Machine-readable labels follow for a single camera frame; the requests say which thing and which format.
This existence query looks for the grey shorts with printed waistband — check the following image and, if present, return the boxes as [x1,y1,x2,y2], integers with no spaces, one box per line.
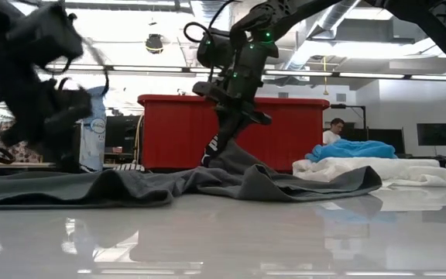
[0,135,383,211]

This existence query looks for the red plastic laundry basket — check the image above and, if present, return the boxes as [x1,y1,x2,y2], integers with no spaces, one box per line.
[137,94,331,174]

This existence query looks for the white lace garment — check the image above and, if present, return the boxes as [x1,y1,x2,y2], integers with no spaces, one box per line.
[292,157,446,189]

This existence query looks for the brown patterned fabric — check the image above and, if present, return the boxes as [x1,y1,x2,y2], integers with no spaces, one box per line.
[0,119,46,164]

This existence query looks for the black wall screen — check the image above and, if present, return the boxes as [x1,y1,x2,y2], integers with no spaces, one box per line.
[416,122,446,147]

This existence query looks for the black lamp stand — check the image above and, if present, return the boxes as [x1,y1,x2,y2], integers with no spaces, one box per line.
[329,103,367,141]

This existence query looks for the black round ceiling fixture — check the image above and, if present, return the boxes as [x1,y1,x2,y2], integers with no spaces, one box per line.
[145,33,165,55]

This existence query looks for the ceiling light strip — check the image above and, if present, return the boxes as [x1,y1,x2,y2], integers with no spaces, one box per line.
[265,70,446,82]
[44,64,224,75]

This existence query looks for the spray bottle with blue cap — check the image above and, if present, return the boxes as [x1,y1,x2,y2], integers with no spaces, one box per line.
[79,85,108,174]

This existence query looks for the person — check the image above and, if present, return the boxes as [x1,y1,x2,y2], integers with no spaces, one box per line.
[322,118,346,145]

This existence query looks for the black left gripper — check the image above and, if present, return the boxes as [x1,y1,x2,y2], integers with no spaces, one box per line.
[0,79,83,174]

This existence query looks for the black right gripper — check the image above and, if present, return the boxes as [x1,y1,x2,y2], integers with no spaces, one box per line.
[214,43,279,155]

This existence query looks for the blue garment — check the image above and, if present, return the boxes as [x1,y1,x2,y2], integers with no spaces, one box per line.
[304,138,398,163]

